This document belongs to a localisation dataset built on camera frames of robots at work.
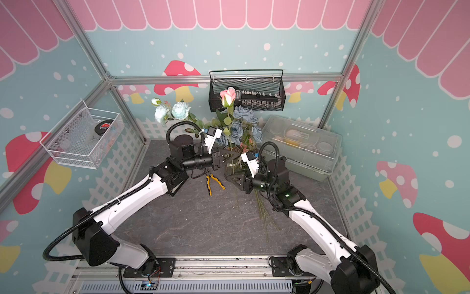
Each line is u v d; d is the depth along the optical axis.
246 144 0.85
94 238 0.40
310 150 0.90
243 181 0.62
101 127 0.78
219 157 0.61
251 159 0.62
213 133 0.61
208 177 1.00
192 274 0.73
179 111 0.65
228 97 0.60
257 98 0.89
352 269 0.38
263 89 0.94
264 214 0.88
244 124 0.87
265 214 0.88
